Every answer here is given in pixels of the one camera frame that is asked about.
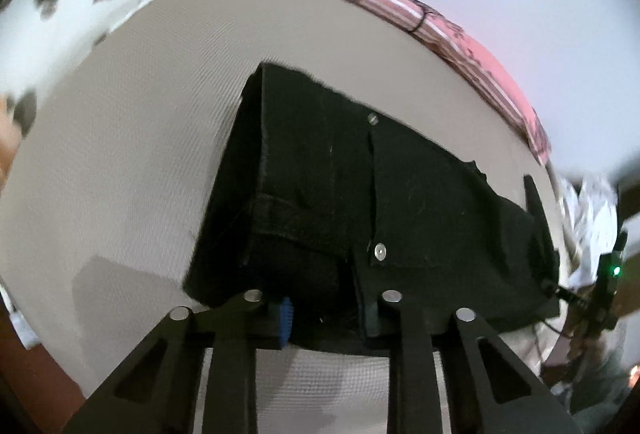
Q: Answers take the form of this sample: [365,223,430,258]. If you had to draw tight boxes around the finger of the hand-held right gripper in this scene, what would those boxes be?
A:
[522,174,551,235]

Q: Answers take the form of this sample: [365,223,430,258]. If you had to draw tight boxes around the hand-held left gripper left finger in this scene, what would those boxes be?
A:
[62,289,294,434]

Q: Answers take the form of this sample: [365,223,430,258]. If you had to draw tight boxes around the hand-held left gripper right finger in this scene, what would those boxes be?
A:
[362,290,588,434]

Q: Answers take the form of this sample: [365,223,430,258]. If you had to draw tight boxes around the black pants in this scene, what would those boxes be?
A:
[182,61,561,357]

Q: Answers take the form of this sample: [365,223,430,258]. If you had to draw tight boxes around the person's right forearm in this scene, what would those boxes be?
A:
[542,314,638,417]

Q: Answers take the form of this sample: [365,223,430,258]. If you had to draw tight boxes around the white crumpled cloth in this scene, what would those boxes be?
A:
[555,174,623,295]

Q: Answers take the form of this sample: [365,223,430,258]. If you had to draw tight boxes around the pink striped bedsheet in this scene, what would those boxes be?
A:
[215,0,553,167]

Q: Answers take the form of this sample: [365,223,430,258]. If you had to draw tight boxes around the grey woven mattress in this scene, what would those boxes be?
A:
[0,0,571,434]

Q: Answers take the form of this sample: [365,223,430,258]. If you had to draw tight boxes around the white floral quilt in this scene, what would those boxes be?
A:
[0,0,223,185]

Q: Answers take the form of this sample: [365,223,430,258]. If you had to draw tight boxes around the black cable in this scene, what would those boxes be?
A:
[530,279,596,365]

